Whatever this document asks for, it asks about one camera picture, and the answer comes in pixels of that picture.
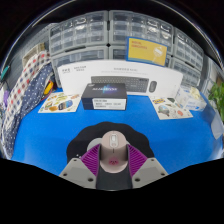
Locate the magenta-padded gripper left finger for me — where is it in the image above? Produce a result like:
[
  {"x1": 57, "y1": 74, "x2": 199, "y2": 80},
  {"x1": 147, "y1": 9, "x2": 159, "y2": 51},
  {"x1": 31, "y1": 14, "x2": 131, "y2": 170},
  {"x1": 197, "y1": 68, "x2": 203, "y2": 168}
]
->
[{"x1": 58, "y1": 143, "x2": 102, "y2": 189}]

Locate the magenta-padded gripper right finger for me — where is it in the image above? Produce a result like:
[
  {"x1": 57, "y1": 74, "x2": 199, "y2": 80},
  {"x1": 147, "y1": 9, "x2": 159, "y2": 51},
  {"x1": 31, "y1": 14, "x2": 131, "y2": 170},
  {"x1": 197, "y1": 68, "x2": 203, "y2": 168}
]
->
[{"x1": 126, "y1": 143, "x2": 169, "y2": 189}]

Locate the pink computer mouse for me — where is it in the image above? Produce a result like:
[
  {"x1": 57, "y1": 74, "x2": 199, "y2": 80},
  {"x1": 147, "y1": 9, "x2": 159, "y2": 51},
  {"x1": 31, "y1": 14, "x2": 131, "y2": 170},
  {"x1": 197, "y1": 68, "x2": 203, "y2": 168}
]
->
[{"x1": 99, "y1": 130, "x2": 129, "y2": 174}]

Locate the black mouse pad with eyes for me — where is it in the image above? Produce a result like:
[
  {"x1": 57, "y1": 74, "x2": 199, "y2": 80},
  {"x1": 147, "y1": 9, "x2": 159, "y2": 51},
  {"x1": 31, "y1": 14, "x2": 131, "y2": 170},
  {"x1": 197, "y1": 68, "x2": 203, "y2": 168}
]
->
[{"x1": 65, "y1": 121, "x2": 156, "y2": 164}]

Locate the cartoon sticker sheet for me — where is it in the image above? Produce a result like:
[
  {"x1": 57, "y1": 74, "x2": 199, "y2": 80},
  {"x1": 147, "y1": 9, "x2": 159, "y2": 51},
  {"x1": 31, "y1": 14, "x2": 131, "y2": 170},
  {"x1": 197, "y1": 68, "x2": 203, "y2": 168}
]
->
[{"x1": 148, "y1": 95, "x2": 194, "y2": 121}]

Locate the food sticker sheet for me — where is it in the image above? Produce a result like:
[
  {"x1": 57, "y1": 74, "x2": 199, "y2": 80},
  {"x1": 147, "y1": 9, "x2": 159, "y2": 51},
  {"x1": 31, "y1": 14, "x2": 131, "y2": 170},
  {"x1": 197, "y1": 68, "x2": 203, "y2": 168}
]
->
[{"x1": 37, "y1": 92, "x2": 82, "y2": 114}]

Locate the small black box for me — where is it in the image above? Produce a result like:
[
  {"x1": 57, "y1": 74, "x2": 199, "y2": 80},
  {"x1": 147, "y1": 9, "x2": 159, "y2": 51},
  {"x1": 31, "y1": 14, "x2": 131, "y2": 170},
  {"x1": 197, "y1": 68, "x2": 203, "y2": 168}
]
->
[{"x1": 80, "y1": 82, "x2": 129, "y2": 111}]

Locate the clear plastic tissue pack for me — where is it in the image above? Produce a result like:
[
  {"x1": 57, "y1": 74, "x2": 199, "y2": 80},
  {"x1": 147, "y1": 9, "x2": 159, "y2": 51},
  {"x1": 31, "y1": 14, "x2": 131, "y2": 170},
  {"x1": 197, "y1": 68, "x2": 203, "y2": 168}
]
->
[{"x1": 174, "y1": 85, "x2": 208, "y2": 112}]

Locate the navy polka-dot cloth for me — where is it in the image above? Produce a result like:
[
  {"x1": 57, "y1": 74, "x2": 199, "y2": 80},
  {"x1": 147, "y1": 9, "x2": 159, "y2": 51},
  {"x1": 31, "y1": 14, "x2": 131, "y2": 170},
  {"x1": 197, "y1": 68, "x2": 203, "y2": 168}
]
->
[{"x1": 1, "y1": 62, "x2": 56, "y2": 159}]

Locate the yellow and red toy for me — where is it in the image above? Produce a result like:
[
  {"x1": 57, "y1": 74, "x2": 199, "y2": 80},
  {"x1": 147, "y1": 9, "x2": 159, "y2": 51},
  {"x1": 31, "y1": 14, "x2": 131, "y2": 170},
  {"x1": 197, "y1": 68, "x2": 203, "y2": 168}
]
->
[{"x1": 42, "y1": 79, "x2": 55, "y2": 97}]

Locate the long white keyboard box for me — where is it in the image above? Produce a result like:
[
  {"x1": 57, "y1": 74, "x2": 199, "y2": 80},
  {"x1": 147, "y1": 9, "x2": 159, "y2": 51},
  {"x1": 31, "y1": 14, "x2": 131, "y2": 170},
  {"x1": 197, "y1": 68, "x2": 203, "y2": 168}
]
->
[{"x1": 56, "y1": 59, "x2": 184, "y2": 99}]

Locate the green potted plant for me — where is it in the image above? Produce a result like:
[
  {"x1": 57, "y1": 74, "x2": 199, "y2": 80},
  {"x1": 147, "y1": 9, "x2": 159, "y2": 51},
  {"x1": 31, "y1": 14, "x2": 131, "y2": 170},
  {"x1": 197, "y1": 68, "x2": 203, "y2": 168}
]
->
[{"x1": 207, "y1": 79, "x2": 224, "y2": 123}]

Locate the red blue checkered cloth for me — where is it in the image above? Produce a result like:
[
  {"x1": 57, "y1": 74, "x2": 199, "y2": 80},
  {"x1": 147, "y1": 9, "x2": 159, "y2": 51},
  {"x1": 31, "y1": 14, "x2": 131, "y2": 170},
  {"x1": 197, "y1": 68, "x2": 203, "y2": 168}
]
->
[{"x1": 1, "y1": 49, "x2": 52, "y2": 134}]

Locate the blue and yellow card package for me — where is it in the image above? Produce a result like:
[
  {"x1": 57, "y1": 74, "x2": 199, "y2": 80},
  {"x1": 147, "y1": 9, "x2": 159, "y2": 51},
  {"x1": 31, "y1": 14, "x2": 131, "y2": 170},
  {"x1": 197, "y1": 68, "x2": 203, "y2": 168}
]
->
[{"x1": 125, "y1": 36, "x2": 169, "y2": 67}]

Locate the teal tool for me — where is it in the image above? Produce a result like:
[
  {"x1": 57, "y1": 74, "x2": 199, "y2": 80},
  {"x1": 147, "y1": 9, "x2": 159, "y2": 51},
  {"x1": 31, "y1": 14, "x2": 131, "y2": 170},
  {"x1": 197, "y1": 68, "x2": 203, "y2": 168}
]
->
[{"x1": 0, "y1": 64, "x2": 11, "y2": 81}]

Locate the white woven basket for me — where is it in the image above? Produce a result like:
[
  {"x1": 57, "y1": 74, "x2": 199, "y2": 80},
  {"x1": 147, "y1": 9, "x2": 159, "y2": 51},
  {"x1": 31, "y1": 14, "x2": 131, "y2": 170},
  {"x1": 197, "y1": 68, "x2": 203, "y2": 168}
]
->
[{"x1": 21, "y1": 42, "x2": 48, "y2": 68}]

